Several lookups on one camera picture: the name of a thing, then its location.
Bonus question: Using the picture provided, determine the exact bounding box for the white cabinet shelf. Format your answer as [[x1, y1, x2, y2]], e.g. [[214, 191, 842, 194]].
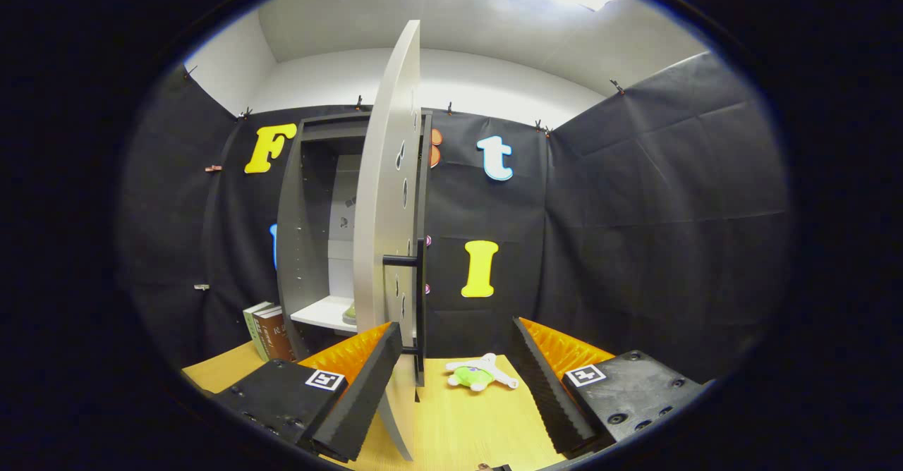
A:
[[291, 295, 357, 333]]

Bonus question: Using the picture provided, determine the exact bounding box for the thick brown book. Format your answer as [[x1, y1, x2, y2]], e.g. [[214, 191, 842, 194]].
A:
[[257, 306, 297, 363]]

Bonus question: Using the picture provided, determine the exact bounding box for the thin brown book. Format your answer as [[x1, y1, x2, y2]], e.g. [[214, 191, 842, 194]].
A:
[[252, 305, 277, 362]]

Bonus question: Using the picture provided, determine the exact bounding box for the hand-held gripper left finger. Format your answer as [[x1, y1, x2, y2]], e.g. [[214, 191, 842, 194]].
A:
[[210, 321, 404, 463]]

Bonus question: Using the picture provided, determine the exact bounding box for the grey cabinet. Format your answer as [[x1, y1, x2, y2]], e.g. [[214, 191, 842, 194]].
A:
[[275, 109, 432, 387]]

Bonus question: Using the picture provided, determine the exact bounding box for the green and pink plush toy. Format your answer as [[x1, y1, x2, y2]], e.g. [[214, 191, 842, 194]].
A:
[[446, 353, 519, 393]]

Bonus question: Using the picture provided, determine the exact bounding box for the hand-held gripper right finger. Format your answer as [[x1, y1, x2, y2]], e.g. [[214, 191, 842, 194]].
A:
[[511, 317, 710, 458]]

